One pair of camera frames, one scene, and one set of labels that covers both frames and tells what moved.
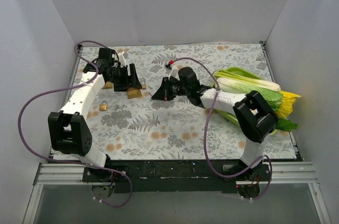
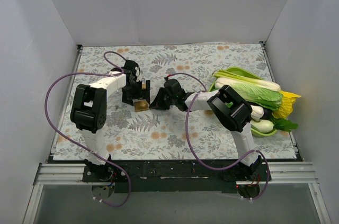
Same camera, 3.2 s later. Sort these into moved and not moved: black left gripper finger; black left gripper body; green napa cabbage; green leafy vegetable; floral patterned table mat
Moved: black left gripper finger; black left gripper body
Not moved: green leafy vegetable; green napa cabbage; floral patterned table mat
